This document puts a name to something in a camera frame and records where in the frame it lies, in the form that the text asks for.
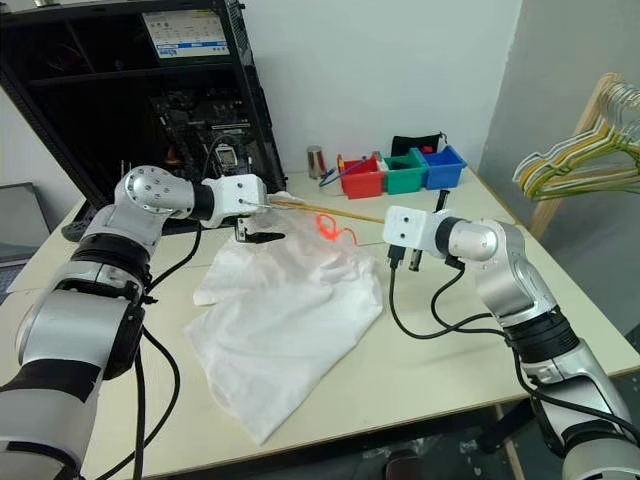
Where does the grey partition panel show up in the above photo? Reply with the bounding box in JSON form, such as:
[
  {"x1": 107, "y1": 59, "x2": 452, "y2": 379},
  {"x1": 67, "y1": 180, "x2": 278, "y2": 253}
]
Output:
[{"x1": 476, "y1": 0, "x2": 640, "y2": 229}]

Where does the black table brace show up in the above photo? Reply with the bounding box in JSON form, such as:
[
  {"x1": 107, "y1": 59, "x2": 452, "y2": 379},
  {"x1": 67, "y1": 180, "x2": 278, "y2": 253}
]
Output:
[{"x1": 476, "y1": 393, "x2": 539, "y2": 454}]

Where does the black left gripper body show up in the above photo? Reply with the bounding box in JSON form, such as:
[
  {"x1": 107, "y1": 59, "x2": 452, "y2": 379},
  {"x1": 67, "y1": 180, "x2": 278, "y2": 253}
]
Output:
[{"x1": 232, "y1": 214, "x2": 257, "y2": 244}]

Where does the black motherboard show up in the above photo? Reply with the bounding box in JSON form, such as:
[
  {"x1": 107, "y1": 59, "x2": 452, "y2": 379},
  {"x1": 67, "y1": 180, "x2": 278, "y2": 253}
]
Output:
[{"x1": 149, "y1": 88, "x2": 274, "y2": 182}]

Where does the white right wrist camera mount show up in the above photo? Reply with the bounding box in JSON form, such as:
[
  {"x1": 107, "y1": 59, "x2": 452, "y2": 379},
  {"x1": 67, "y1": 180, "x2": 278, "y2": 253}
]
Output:
[{"x1": 381, "y1": 205, "x2": 442, "y2": 252}]

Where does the black computer case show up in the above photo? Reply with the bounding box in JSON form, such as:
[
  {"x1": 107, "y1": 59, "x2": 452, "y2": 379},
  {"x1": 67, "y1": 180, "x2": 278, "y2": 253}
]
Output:
[{"x1": 0, "y1": 0, "x2": 288, "y2": 237}]

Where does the orange hanger hook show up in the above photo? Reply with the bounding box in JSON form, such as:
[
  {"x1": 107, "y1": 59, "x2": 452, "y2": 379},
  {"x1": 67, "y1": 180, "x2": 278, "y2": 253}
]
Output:
[{"x1": 314, "y1": 213, "x2": 359, "y2": 247}]

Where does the power supply with label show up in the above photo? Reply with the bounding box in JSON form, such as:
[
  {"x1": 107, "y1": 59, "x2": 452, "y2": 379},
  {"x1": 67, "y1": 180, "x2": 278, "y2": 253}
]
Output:
[{"x1": 140, "y1": 8, "x2": 234, "y2": 62}]

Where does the grey laptop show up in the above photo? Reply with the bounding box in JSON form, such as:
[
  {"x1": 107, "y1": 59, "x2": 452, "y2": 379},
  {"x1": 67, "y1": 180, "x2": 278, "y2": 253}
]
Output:
[{"x1": 0, "y1": 181, "x2": 54, "y2": 297}]

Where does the blue plastic bin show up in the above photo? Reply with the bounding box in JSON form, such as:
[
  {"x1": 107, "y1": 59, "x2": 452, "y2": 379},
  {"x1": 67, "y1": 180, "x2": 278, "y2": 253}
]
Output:
[{"x1": 418, "y1": 144, "x2": 469, "y2": 191}]

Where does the dark grey rounded object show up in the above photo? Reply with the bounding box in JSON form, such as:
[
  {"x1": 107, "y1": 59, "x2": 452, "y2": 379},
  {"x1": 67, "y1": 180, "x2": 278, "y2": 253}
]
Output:
[{"x1": 60, "y1": 220, "x2": 91, "y2": 243}]

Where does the red plastic bin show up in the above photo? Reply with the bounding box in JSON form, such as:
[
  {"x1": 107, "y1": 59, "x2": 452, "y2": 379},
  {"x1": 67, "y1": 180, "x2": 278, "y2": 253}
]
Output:
[{"x1": 336, "y1": 153, "x2": 387, "y2": 201}]

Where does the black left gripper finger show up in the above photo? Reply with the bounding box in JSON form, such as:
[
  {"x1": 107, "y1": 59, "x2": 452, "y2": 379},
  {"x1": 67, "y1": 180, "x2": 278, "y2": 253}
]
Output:
[{"x1": 246, "y1": 230, "x2": 287, "y2": 247}]

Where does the white cloth garment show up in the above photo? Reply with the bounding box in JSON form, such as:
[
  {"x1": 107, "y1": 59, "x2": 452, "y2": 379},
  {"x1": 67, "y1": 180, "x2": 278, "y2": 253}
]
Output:
[{"x1": 183, "y1": 189, "x2": 386, "y2": 447}]

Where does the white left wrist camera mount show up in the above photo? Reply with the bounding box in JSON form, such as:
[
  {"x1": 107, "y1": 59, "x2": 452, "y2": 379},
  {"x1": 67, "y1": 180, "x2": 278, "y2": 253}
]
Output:
[{"x1": 201, "y1": 174, "x2": 272, "y2": 232}]

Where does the yellow wire hanger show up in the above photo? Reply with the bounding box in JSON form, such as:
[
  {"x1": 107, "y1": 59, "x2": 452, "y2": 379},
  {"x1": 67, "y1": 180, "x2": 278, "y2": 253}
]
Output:
[{"x1": 269, "y1": 194, "x2": 388, "y2": 226}]

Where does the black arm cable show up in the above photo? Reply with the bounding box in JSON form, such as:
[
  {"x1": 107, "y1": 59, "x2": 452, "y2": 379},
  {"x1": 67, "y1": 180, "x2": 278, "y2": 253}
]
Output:
[
  {"x1": 385, "y1": 243, "x2": 640, "y2": 442},
  {"x1": 131, "y1": 136, "x2": 239, "y2": 480}
]

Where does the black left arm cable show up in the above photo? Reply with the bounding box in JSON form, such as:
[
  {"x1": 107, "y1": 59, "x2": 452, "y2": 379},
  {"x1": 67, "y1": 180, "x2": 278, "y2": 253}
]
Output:
[{"x1": 131, "y1": 136, "x2": 239, "y2": 480}]

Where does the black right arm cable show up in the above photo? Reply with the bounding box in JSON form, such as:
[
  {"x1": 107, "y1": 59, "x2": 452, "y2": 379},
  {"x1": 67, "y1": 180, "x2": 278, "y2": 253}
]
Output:
[{"x1": 385, "y1": 243, "x2": 640, "y2": 442}]

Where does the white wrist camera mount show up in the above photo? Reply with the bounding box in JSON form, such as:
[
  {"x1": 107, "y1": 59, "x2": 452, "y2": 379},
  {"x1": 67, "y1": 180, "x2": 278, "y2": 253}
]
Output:
[
  {"x1": 201, "y1": 174, "x2": 272, "y2": 232},
  {"x1": 381, "y1": 205, "x2": 442, "y2": 252}
]

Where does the metal cup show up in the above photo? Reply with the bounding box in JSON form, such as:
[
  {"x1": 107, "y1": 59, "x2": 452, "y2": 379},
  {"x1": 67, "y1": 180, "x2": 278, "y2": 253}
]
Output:
[{"x1": 305, "y1": 144, "x2": 328, "y2": 180}]

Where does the thin blue cable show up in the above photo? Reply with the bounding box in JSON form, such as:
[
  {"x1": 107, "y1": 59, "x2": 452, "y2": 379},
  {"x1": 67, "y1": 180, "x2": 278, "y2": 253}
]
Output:
[{"x1": 318, "y1": 166, "x2": 347, "y2": 189}]

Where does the stack of coloured hangers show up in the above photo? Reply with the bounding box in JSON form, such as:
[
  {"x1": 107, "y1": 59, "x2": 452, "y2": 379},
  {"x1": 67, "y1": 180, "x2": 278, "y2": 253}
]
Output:
[{"x1": 519, "y1": 99, "x2": 640, "y2": 197}]

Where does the wooden table leg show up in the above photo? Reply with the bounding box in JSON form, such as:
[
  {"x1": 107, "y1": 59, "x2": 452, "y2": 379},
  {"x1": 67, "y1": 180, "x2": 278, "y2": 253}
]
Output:
[{"x1": 491, "y1": 402, "x2": 527, "y2": 480}]

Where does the black drawstring pouch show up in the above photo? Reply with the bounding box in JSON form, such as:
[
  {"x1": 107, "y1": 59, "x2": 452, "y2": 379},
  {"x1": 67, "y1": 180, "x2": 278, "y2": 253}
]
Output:
[{"x1": 390, "y1": 131, "x2": 448, "y2": 158}]

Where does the green plastic bin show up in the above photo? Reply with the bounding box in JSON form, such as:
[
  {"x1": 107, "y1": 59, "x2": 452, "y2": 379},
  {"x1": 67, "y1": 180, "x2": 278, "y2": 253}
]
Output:
[{"x1": 380, "y1": 148, "x2": 429, "y2": 196}]

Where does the wooden hanger rack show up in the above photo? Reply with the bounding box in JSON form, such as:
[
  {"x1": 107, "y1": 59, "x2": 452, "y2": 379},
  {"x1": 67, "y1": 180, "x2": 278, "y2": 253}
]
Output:
[{"x1": 528, "y1": 71, "x2": 640, "y2": 237}]

